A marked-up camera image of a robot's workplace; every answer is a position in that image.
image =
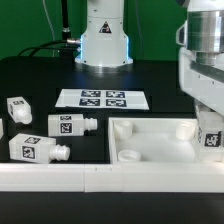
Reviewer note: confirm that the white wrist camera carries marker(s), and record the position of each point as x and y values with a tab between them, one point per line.
181	35

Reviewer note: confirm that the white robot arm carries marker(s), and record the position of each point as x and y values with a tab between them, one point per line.
104	45

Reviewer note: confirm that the white tag sheet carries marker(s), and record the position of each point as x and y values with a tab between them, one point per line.
111	99

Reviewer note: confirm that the white front fence bar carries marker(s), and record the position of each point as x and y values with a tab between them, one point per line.
152	177

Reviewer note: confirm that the white square tabletop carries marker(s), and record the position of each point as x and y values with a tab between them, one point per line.
169	140

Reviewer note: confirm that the black pole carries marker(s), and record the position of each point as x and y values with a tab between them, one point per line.
66	33

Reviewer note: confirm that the white piece left edge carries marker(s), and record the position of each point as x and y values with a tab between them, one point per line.
1	128

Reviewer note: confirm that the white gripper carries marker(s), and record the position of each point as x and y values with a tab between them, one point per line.
202	82

